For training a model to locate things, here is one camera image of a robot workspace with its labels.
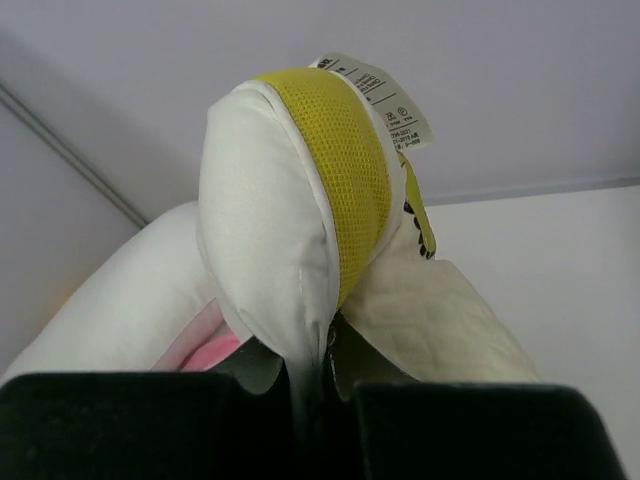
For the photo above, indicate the white pillow care label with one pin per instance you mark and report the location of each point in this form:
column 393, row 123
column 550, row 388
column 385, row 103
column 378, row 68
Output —
column 407, row 125

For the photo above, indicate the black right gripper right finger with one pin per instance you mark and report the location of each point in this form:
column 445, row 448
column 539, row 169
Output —
column 377, row 422

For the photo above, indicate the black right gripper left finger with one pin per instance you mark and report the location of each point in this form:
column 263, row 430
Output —
column 230, row 422

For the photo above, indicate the pink pillowcase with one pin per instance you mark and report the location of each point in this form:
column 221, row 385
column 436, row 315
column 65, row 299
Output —
column 211, row 353

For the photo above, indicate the bare white pillow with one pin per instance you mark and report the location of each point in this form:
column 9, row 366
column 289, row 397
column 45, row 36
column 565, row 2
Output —
column 148, row 307

